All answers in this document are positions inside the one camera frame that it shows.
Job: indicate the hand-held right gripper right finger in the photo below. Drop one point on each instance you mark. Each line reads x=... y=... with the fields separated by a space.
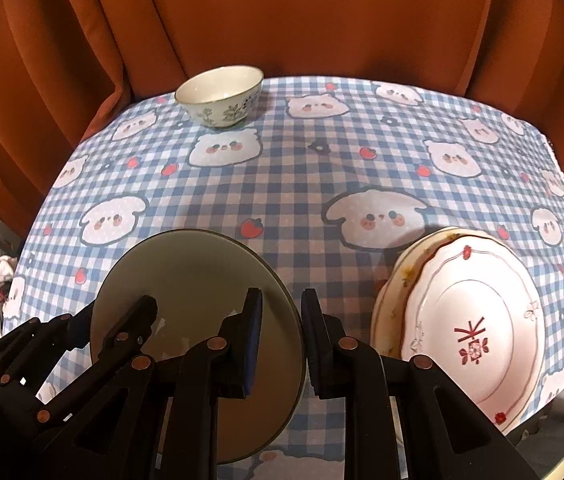
x=313 y=345

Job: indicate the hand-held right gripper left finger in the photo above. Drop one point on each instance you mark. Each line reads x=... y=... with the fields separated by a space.
x=251 y=345

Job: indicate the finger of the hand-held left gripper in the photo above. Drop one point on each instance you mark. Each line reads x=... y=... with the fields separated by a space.
x=129 y=320
x=42 y=340

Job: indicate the white floral bowl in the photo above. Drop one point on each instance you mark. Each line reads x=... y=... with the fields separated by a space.
x=217 y=85
x=187 y=280

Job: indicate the yellow flower plate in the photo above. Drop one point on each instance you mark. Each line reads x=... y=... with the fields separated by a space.
x=386 y=300

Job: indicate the pink scalloped plate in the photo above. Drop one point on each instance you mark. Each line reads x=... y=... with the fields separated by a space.
x=486 y=310

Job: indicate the blue checked tablecloth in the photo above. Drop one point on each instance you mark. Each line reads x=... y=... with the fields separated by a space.
x=282 y=200

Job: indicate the orange curtain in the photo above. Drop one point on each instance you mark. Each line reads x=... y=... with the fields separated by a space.
x=282 y=15

